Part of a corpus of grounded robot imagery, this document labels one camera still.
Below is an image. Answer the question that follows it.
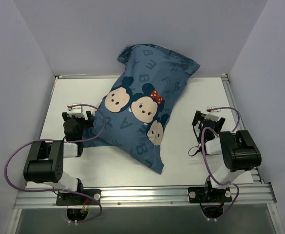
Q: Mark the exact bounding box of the blue cartoon print pillowcase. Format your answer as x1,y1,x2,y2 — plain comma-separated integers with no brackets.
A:
83,44,200,174

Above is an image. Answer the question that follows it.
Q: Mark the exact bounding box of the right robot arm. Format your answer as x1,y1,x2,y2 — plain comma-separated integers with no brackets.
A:
192,107,262,201

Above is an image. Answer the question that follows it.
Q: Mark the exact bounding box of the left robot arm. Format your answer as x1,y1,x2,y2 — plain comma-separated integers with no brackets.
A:
23,108,93,204

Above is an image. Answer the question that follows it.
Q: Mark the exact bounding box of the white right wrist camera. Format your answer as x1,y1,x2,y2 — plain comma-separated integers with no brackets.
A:
204,106,221,122

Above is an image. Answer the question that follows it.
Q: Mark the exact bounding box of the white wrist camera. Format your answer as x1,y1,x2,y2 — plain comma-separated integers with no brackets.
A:
67,104,84,118
204,106,221,122

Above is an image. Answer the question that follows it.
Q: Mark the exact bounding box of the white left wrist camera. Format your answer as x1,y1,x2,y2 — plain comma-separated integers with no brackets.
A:
67,104,84,118

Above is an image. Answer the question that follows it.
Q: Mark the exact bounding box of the black thin right cable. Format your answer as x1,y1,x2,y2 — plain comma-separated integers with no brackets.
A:
188,124,204,158

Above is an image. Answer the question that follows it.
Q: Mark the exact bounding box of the aluminium back rail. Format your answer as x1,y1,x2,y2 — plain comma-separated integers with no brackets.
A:
57,74,120,79

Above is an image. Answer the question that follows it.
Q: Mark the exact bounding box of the aluminium rail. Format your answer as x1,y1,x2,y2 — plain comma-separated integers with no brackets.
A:
57,74,120,79
13,184,276,209
221,74,265,184

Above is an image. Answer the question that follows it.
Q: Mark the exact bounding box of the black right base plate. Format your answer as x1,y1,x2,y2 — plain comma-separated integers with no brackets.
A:
188,187,232,203

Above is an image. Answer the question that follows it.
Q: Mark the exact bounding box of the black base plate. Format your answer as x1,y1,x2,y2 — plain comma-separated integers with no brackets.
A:
188,187,232,203
56,189,101,206

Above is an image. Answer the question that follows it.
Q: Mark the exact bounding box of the aluminium right side rail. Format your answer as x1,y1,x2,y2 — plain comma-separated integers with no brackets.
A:
221,74,265,184

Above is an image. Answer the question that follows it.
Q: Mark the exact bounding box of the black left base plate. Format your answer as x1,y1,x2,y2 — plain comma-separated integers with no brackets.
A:
56,189,101,206

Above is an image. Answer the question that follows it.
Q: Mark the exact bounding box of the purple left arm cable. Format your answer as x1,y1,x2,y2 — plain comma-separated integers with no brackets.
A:
4,103,107,225

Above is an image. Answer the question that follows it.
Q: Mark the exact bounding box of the aluminium front rail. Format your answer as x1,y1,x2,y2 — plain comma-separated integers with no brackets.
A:
13,184,276,209

